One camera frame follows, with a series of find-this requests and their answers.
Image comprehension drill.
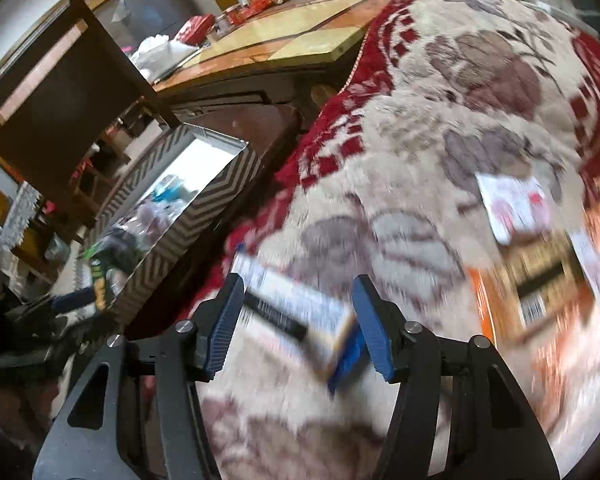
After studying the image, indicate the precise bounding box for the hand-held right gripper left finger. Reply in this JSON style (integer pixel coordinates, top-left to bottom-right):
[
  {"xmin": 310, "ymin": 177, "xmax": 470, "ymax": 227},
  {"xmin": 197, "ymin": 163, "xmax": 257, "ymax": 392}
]
[{"xmin": 32, "ymin": 272, "xmax": 246, "ymax": 480}]

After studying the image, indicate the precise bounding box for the red gift box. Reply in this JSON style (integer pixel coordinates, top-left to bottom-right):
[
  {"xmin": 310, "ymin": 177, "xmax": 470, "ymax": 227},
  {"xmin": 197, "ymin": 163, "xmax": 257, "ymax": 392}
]
[{"xmin": 175, "ymin": 14, "xmax": 217, "ymax": 44}]

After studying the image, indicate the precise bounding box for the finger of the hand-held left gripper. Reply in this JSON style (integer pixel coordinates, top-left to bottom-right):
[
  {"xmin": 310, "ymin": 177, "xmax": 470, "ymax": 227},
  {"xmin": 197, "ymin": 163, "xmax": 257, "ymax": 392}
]
[{"xmin": 50, "ymin": 287, "xmax": 103, "ymax": 313}]

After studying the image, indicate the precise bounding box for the black green snack packet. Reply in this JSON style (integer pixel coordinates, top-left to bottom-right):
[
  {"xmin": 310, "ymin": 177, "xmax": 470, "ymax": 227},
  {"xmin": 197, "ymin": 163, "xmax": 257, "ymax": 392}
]
[{"xmin": 80, "ymin": 232, "xmax": 148, "ymax": 311}]

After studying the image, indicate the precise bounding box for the orange snack packet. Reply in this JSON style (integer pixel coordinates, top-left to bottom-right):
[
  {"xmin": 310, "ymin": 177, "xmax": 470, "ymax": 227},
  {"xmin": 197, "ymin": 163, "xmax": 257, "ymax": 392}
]
[{"xmin": 467, "ymin": 267, "xmax": 502, "ymax": 342}]

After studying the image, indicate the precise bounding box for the zigzag patterned storage box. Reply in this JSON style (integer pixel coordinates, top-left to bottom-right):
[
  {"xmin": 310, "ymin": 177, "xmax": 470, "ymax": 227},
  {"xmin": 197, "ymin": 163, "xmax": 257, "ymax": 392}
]
[{"xmin": 87, "ymin": 122, "xmax": 263, "ymax": 328}]

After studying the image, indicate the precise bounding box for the blue and white snack box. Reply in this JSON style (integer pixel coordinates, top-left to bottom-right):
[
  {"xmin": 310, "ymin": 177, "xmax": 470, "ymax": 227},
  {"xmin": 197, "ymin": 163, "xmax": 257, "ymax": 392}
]
[{"xmin": 230, "ymin": 252, "xmax": 368, "ymax": 396}]

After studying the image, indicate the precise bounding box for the wooden table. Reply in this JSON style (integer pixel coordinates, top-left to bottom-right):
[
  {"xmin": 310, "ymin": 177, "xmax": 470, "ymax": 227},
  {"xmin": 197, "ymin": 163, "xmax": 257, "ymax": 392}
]
[{"xmin": 155, "ymin": 0, "xmax": 396, "ymax": 111}]

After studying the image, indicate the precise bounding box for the white pink snack packet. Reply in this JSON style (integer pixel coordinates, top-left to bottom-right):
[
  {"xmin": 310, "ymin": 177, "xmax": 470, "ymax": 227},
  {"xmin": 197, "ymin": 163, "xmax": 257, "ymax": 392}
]
[{"xmin": 475, "ymin": 172, "xmax": 553, "ymax": 246}]

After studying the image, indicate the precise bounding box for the white lace cloth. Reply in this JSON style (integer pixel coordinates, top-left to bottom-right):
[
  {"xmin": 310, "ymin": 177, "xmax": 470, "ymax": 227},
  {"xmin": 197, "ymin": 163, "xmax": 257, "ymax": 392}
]
[{"xmin": 0, "ymin": 182, "xmax": 42, "ymax": 252}]

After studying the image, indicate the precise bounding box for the yellow brown snack packet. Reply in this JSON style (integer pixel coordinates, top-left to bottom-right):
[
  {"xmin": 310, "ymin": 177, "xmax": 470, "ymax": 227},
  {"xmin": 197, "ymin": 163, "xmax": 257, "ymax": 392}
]
[{"xmin": 500, "ymin": 232, "xmax": 600, "ymax": 343}]

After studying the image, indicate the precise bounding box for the white plastic bag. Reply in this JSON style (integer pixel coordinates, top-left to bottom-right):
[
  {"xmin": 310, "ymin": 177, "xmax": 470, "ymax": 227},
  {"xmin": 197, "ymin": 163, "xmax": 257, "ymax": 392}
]
[{"xmin": 130, "ymin": 32, "xmax": 201, "ymax": 82}]

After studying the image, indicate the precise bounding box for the grey refrigerator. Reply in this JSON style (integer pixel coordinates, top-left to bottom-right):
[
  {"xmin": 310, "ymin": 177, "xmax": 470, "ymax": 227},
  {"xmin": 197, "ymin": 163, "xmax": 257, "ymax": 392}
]
[{"xmin": 120, "ymin": 0, "xmax": 207, "ymax": 41}]

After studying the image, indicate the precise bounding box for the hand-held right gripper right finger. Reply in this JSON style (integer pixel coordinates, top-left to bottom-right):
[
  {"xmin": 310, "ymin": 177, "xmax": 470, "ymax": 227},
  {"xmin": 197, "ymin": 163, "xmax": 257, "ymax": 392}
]
[{"xmin": 351, "ymin": 274, "xmax": 561, "ymax": 480}]

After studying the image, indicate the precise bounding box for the floral plush blanket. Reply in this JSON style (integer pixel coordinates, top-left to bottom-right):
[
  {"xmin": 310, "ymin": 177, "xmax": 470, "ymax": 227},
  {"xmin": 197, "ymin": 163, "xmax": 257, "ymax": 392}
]
[{"xmin": 125, "ymin": 0, "xmax": 600, "ymax": 480}]

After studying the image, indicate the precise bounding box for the blue packet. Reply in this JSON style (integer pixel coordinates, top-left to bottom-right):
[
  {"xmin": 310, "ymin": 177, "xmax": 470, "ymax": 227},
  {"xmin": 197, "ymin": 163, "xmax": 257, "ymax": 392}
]
[{"xmin": 152, "ymin": 175, "xmax": 187, "ymax": 207}]

